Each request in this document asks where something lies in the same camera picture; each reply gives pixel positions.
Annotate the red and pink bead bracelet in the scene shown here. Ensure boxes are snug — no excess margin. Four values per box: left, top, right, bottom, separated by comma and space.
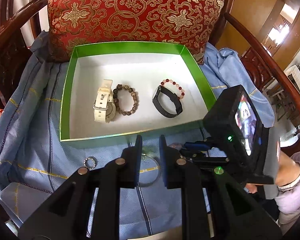
160, 78, 186, 100

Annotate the rhinestone ring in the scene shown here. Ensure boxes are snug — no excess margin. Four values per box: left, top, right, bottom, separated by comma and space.
83, 155, 98, 169

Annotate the brown bead bracelet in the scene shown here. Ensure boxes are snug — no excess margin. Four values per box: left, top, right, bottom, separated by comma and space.
112, 83, 140, 116

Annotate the light blue cloth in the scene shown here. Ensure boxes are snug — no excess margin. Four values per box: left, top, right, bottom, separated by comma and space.
0, 32, 275, 239

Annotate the silver bangle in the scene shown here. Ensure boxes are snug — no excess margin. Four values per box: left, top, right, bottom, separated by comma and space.
138, 153, 161, 187

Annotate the green cardboard box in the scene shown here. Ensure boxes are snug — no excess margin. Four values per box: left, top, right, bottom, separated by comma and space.
59, 42, 216, 143

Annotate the white wristwatch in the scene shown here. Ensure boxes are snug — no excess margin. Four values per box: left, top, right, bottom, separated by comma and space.
93, 79, 116, 123

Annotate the black wristwatch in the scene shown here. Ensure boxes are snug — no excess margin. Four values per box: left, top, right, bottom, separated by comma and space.
152, 85, 183, 119

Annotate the right hand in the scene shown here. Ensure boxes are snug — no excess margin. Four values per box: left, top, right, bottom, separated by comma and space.
244, 149, 300, 194

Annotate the red gold patterned cushion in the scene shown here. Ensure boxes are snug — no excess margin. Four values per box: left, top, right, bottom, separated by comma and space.
47, 0, 226, 63

